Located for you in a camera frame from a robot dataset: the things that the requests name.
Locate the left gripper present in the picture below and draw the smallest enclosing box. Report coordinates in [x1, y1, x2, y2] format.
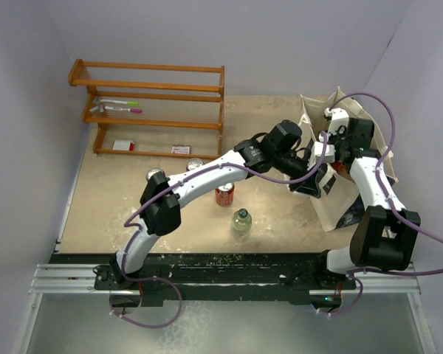
[272, 152, 321, 199]

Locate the canvas tote bag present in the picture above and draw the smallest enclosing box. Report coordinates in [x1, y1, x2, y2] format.
[298, 86, 398, 232]

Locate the red cola can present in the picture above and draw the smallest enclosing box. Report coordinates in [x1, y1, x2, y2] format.
[332, 162, 345, 172]
[215, 183, 235, 207]

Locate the glass soda bottle front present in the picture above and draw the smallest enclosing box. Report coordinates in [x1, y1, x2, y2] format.
[230, 208, 253, 239]

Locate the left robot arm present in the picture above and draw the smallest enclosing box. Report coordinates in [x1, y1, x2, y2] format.
[109, 120, 328, 289]

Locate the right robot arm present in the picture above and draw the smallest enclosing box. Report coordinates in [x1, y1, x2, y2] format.
[313, 118, 421, 288]

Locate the purple soda can right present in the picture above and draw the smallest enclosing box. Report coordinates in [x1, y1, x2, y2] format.
[186, 158, 204, 171]

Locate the purple soda can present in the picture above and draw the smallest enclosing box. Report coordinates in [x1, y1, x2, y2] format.
[145, 167, 165, 181]
[186, 158, 204, 171]

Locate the small printed box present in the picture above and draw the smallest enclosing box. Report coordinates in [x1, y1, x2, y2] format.
[171, 145, 190, 155]

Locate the purple soda can left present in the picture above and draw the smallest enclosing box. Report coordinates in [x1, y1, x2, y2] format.
[145, 167, 165, 181]

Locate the wooden shelf rack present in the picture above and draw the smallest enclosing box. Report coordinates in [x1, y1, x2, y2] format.
[68, 59, 225, 159]

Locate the red white box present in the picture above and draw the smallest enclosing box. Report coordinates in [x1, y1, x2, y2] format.
[112, 139, 134, 151]

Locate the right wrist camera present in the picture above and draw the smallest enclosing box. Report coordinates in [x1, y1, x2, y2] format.
[323, 108, 349, 135]

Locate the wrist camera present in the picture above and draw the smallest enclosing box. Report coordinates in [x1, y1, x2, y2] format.
[310, 131, 336, 165]
[323, 108, 349, 135]

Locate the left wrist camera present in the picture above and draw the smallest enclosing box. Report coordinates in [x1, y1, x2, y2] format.
[310, 131, 336, 165]

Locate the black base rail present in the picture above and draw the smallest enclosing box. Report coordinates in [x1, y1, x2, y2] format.
[49, 253, 356, 307]

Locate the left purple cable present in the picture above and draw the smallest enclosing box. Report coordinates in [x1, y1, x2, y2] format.
[109, 131, 329, 327]

